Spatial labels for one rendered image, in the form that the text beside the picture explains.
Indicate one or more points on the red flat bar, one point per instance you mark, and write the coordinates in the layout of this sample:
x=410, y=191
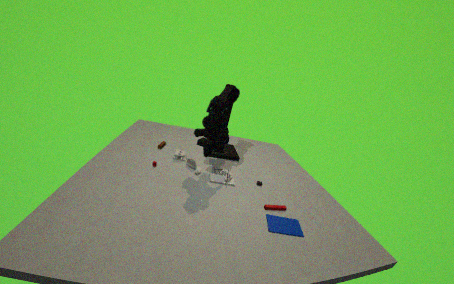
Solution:
x=275, y=207

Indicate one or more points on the blue flat plate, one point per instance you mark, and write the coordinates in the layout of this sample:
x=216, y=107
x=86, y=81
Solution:
x=277, y=224

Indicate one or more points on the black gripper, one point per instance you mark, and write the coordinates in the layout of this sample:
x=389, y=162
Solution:
x=210, y=142

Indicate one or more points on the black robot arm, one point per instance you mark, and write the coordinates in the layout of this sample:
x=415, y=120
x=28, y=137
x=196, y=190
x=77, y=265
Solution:
x=219, y=115

